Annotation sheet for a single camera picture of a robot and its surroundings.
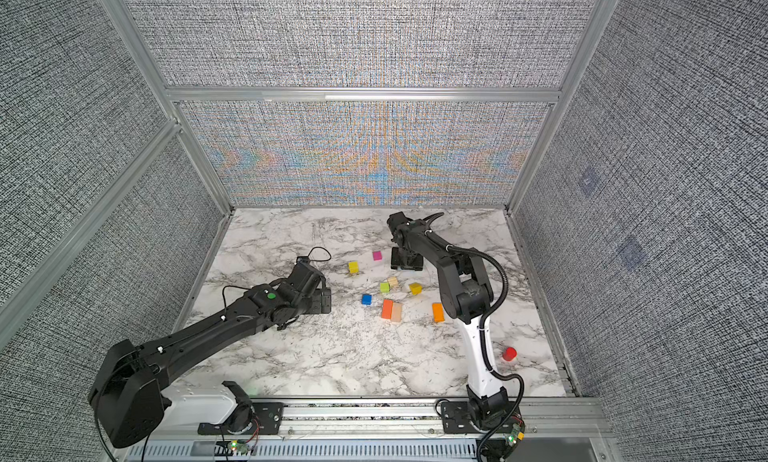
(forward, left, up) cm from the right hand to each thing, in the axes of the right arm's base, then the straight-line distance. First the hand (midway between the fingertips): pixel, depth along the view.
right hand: (405, 265), depth 103 cm
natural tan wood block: (-17, +3, -1) cm, 17 cm away
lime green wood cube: (-8, +7, 0) cm, 11 cm away
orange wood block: (-17, -9, -2) cm, 20 cm away
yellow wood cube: (0, +18, 0) cm, 18 cm away
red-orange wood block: (-16, +6, -1) cm, 18 cm away
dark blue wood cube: (-13, +13, 0) cm, 18 cm away
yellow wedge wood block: (-10, -3, +1) cm, 10 cm away
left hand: (-18, +26, +10) cm, 33 cm away
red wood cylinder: (-31, -27, +2) cm, 41 cm away
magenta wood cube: (+4, +10, 0) cm, 11 cm away
